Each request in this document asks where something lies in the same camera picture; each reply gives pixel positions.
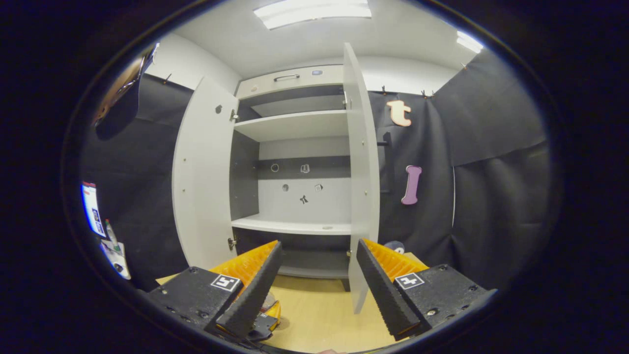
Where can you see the black backdrop cloth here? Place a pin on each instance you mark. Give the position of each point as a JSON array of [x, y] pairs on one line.
[[491, 172]]

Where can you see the penguin plush toy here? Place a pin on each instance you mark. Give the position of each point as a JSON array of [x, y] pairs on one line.
[[394, 246]]

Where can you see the green bottle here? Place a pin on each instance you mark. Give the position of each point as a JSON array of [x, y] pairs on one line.
[[112, 236]]

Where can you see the white and grey cabinet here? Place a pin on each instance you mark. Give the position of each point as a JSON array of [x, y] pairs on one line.
[[304, 147]]

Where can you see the large ceiling light panel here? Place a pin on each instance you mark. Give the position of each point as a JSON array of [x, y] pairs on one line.
[[312, 12]]

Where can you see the white cabinet door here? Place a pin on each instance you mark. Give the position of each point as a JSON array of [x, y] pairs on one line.
[[362, 172], [204, 177]]

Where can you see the small ceiling light panel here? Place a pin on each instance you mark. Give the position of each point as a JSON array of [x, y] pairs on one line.
[[469, 42]]

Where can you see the dark object with brown edge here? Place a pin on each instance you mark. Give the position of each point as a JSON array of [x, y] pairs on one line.
[[120, 105]]

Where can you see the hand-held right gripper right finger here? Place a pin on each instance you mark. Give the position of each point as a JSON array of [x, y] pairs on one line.
[[381, 295]]

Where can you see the white cabinet shelf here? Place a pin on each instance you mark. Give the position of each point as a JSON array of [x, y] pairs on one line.
[[295, 225], [295, 125]]

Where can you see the lit display screen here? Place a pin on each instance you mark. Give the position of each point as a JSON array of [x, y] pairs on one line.
[[92, 209]]

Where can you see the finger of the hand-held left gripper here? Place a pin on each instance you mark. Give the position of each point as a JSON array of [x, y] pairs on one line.
[[275, 314]]

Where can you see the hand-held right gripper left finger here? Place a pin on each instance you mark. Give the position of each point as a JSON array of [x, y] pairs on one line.
[[255, 295]]

